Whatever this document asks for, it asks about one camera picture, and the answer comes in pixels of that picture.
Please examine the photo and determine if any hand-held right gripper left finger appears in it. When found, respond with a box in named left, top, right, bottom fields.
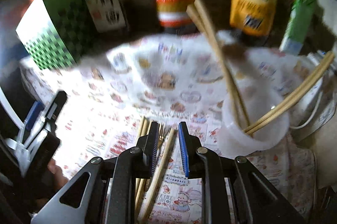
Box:
left=30, top=121, right=161, bottom=224

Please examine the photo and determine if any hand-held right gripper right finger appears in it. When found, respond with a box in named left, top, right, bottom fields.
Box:
left=178, top=121, right=307, bottom=224

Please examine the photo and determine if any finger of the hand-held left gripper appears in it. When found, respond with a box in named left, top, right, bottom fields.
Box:
left=24, top=101, right=46, bottom=136
left=42, top=91, right=68, bottom=134

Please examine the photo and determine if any light bamboo chopstick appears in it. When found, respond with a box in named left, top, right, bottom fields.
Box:
left=138, top=128, right=176, bottom=220
left=186, top=7, right=244, bottom=132
left=243, top=52, right=335, bottom=132
left=246, top=56, right=336, bottom=135

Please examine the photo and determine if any pile of bamboo chopsticks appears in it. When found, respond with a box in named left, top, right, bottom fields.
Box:
left=134, top=116, right=161, bottom=214

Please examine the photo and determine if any translucent plastic cup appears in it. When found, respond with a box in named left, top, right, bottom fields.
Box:
left=221, top=82, right=290, bottom=155

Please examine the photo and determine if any chopsticks pair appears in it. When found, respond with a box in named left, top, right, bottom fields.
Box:
left=193, top=0, right=253, bottom=135

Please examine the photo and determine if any person's left hand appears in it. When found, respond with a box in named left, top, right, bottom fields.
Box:
left=46, top=158, right=70, bottom=189

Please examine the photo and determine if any strawberry print cloth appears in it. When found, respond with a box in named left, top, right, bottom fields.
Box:
left=53, top=108, right=316, bottom=224

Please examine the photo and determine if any green checkered box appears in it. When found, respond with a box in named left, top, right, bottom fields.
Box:
left=16, top=0, right=98, bottom=70

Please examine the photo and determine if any bear print cloth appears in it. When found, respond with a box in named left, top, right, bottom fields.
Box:
left=20, top=32, right=327, bottom=125

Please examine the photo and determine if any small green carton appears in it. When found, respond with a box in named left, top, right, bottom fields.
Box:
left=279, top=0, right=318, bottom=56

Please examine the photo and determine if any white power cable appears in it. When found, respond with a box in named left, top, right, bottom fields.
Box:
left=290, top=52, right=337, bottom=130

